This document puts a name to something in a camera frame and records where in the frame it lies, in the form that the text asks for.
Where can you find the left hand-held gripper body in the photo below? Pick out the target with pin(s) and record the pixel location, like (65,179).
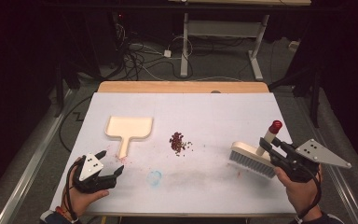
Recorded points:
(90,174)

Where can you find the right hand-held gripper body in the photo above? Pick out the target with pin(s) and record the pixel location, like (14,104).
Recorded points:
(304,161)

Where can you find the person's left hand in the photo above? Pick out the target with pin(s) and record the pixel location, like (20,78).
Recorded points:
(83,196)

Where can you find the person's right hand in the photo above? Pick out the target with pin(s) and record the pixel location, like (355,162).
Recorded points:
(300,194)

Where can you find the cream dustpan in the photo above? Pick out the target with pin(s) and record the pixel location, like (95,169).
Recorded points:
(130,130)

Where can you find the white board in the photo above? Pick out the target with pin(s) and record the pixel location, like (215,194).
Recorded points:
(174,152)

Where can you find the pile of red crumbs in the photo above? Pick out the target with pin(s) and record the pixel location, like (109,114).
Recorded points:
(178,143)

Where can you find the black stand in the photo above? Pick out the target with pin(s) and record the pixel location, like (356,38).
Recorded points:
(307,74)
(74,59)

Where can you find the white power adapter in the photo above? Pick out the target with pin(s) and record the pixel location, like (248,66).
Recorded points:
(167,53)

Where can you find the white desk frame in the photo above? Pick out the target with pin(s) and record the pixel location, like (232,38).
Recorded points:
(223,31)

